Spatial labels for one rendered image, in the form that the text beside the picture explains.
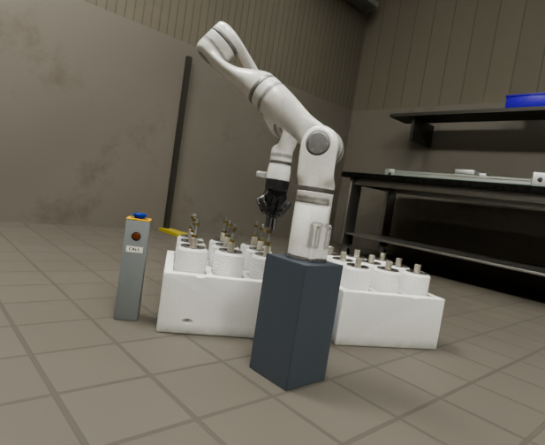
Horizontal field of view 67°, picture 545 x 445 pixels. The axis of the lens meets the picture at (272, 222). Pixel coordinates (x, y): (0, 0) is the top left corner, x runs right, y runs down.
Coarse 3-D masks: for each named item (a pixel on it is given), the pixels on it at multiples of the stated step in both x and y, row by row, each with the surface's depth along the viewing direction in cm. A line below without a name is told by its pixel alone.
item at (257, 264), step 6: (252, 258) 132; (258, 258) 130; (264, 258) 129; (252, 264) 131; (258, 264) 130; (264, 264) 129; (252, 270) 131; (258, 270) 130; (252, 276) 131; (258, 276) 130
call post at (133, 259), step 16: (128, 224) 124; (144, 224) 125; (128, 240) 125; (144, 240) 126; (128, 256) 125; (144, 256) 126; (128, 272) 126; (144, 272) 131; (128, 288) 126; (128, 304) 127; (128, 320) 127
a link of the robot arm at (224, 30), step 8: (216, 24) 111; (224, 24) 110; (224, 32) 109; (232, 32) 110; (232, 40) 110; (240, 40) 113; (232, 48) 112; (240, 48) 113; (240, 56) 115; (248, 56) 115; (248, 64) 116
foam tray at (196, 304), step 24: (168, 264) 131; (168, 288) 120; (192, 288) 122; (216, 288) 123; (240, 288) 125; (168, 312) 121; (192, 312) 123; (216, 312) 124; (240, 312) 126; (240, 336) 127
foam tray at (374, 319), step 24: (336, 312) 135; (360, 312) 134; (384, 312) 136; (408, 312) 139; (432, 312) 142; (336, 336) 133; (360, 336) 135; (384, 336) 138; (408, 336) 140; (432, 336) 143
